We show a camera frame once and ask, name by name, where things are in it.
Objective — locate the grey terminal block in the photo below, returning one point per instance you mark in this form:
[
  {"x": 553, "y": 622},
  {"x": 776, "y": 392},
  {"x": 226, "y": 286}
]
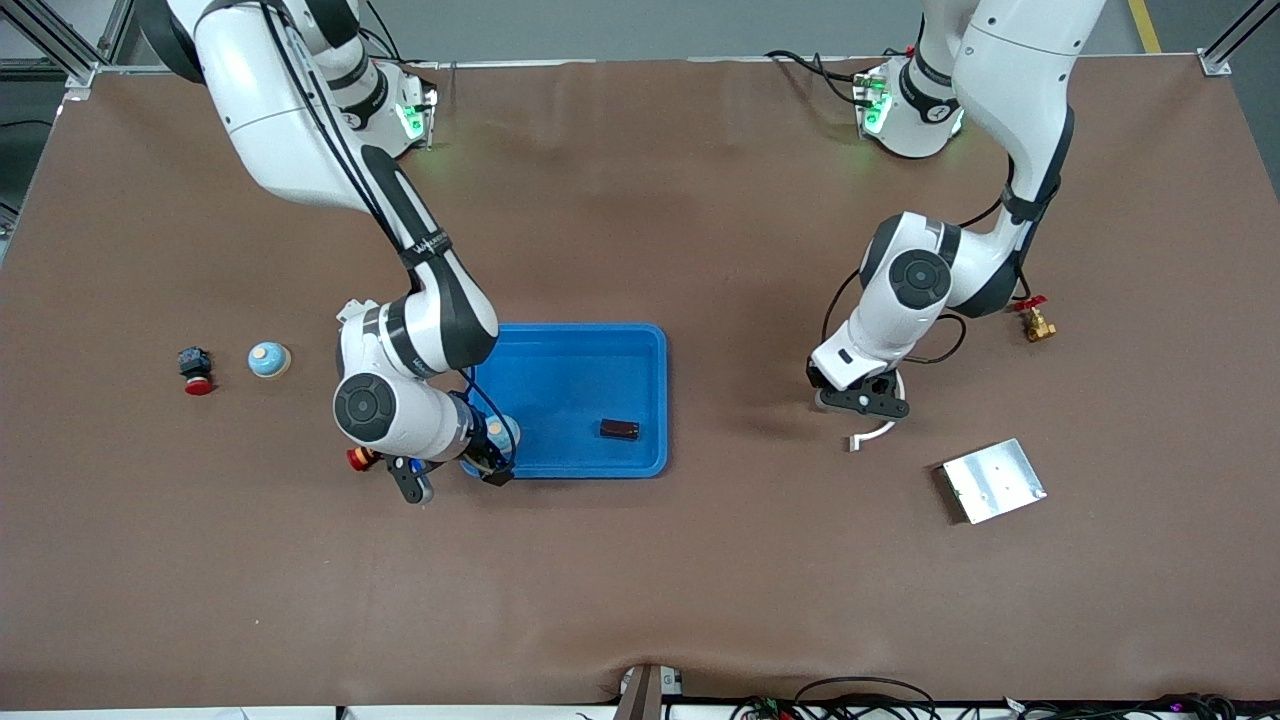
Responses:
[{"x": 350, "y": 312}]

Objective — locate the red button orange body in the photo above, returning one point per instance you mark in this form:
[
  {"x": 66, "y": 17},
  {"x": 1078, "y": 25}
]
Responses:
[{"x": 358, "y": 459}]

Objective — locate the grey metal table bracket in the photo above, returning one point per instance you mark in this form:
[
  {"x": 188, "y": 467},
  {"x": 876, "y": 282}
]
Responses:
[{"x": 645, "y": 695}]

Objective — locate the silver metal plate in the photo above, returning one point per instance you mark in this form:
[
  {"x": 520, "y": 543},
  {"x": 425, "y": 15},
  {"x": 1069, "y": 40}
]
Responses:
[{"x": 995, "y": 480}]

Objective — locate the white curved pipe bracket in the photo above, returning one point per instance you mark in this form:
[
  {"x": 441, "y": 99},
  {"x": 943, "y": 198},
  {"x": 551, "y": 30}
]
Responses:
[{"x": 875, "y": 434}]

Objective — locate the aluminium frame post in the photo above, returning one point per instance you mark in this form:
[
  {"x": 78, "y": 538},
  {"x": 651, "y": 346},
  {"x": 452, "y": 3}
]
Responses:
[
  {"x": 1215, "y": 62},
  {"x": 75, "y": 62}
]

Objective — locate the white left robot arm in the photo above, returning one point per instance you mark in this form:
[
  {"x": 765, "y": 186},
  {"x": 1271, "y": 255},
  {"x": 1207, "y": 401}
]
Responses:
[{"x": 1010, "y": 70}]

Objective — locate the blue red push button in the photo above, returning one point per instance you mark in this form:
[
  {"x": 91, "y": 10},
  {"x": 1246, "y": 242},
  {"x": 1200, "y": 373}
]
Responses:
[{"x": 195, "y": 365}]

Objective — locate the green lit base connector box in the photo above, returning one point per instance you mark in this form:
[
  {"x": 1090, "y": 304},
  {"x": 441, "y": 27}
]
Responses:
[
  {"x": 872, "y": 100},
  {"x": 418, "y": 115}
]

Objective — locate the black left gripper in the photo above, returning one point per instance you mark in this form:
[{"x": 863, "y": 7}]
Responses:
[{"x": 816, "y": 377}]

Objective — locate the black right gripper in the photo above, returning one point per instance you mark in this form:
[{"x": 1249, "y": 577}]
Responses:
[{"x": 487, "y": 452}]

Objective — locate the blue plastic tray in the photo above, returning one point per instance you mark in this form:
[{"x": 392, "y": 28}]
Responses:
[{"x": 580, "y": 390}]

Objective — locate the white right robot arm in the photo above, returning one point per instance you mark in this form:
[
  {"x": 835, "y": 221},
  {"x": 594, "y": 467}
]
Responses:
[{"x": 280, "y": 120}]

